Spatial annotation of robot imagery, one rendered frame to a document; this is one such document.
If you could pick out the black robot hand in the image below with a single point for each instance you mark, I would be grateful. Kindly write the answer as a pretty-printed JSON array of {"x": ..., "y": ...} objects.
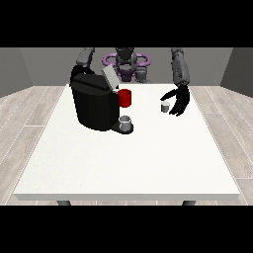
[
  {"x": 179, "y": 99},
  {"x": 78, "y": 69}
]

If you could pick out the small grey coffee pod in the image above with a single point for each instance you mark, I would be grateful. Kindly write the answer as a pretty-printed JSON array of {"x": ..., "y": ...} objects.
[{"x": 165, "y": 106}]

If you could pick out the pale grey machine lid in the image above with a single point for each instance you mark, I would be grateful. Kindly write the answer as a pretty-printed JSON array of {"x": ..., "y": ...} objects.
[{"x": 110, "y": 76}]

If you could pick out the black coffee machine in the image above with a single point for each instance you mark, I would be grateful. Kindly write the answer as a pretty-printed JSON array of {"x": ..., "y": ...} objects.
[{"x": 95, "y": 102}]

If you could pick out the red pod holder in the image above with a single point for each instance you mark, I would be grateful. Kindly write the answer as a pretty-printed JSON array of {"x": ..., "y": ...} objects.
[{"x": 125, "y": 98}]

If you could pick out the grey robot trunk purple rings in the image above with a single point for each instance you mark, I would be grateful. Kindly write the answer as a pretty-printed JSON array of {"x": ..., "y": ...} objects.
[{"x": 125, "y": 66}]

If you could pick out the small grey cup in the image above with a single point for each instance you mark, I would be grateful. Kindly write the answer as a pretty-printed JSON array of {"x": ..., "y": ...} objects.
[{"x": 125, "y": 123}]

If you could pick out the dark table leg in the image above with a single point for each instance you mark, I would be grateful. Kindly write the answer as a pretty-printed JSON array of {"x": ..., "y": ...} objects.
[
  {"x": 64, "y": 203},
  {"x": 189, "y": 203}
]

